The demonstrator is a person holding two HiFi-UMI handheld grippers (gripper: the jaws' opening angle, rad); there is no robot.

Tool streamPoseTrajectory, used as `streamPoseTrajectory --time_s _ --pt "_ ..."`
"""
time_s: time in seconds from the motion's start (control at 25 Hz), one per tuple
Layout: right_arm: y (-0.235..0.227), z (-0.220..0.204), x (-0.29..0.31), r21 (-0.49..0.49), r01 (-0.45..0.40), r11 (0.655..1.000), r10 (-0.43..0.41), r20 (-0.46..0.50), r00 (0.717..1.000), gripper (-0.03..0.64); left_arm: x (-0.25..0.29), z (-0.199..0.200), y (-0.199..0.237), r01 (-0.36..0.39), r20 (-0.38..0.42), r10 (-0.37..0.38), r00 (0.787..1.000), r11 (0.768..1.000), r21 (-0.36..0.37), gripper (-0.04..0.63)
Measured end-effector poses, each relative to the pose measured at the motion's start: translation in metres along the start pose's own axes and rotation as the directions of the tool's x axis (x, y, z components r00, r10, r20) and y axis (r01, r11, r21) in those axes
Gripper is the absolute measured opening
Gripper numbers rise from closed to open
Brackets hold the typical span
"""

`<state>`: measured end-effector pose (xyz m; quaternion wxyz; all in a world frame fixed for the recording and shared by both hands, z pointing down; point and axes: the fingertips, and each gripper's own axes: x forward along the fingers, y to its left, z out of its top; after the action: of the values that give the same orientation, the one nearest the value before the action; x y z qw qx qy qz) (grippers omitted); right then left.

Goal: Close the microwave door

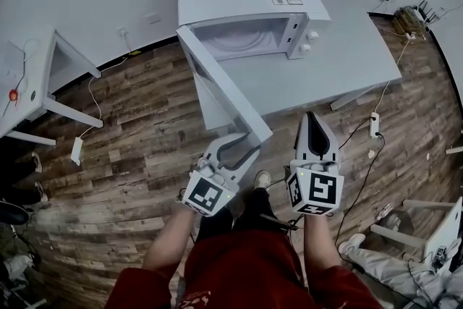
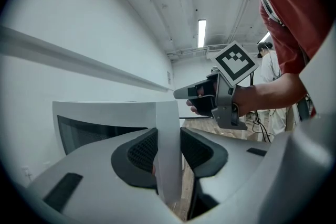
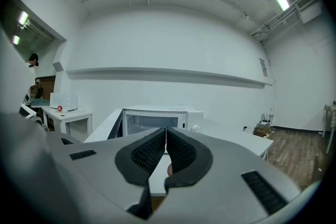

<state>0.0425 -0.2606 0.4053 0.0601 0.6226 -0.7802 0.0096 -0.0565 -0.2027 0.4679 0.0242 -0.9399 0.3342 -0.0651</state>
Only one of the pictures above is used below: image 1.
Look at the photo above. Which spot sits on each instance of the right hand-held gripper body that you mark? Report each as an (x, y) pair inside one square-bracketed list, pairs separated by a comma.
[(322, 188)]

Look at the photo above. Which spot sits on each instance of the round table grommet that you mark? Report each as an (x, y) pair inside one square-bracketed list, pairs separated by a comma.
[(33, 95)]

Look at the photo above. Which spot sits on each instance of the black chair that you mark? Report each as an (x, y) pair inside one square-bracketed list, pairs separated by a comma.
[(12, 213)]

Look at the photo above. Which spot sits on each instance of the white microwave door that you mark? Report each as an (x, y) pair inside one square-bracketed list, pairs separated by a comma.
[(231, 94)]

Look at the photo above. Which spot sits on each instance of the large white table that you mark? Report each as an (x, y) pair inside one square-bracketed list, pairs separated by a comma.
[(325, 76)]

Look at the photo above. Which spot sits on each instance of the white power strip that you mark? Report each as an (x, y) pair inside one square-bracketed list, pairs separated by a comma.
[(374, 124), (410, 34)]

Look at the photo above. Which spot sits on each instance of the person's white shoe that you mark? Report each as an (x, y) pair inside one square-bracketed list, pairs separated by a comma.
[(262, 179)]

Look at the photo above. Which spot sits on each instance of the white router black antennas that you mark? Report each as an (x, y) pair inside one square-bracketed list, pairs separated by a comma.
[(427, 14)]

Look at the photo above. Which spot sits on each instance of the person's right forearm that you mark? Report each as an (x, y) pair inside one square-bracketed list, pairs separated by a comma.
[(322, 246)]

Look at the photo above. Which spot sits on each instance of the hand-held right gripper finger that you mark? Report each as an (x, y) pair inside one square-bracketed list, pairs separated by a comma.
[(333, 152), (302, 148)]

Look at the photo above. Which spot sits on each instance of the person's red shirt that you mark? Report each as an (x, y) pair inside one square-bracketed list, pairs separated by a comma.
[(246, 275)]

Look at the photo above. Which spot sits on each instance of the small white square table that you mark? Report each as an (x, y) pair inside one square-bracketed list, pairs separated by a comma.
[(40, 83)]

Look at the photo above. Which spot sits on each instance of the white wall socket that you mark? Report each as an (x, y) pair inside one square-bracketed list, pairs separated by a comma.
[(122, 32)]

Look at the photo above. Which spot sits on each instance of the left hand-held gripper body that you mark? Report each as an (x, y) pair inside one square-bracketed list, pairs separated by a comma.
[(206, 193)]

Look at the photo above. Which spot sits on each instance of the white wall plate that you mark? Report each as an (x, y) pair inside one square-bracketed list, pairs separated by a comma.
[(152, 18)]

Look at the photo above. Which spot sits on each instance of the brown cardboard box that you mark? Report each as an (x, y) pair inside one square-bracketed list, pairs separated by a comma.
[(407, 21)]

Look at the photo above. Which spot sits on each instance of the person's left forearm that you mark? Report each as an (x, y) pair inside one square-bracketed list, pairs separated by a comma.
[(166, 246)]

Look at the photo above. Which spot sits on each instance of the white power adapter left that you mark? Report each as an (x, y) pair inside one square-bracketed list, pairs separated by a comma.
[(76, 152)]

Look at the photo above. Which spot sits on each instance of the white frame stand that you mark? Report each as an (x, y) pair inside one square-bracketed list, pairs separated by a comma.
[(441, 239)]

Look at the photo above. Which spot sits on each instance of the red push button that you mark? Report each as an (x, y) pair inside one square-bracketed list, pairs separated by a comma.
[(13, 95)]

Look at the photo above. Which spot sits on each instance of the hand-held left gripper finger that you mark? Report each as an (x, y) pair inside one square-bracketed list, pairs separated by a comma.
[(217, 146), (247, 164)]

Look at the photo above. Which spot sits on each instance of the yellow tag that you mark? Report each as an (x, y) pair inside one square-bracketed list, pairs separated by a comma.
[(135, 53)]

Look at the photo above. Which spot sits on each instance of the person's black trousers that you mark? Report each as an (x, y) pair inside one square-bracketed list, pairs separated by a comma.
[(249, 213)]

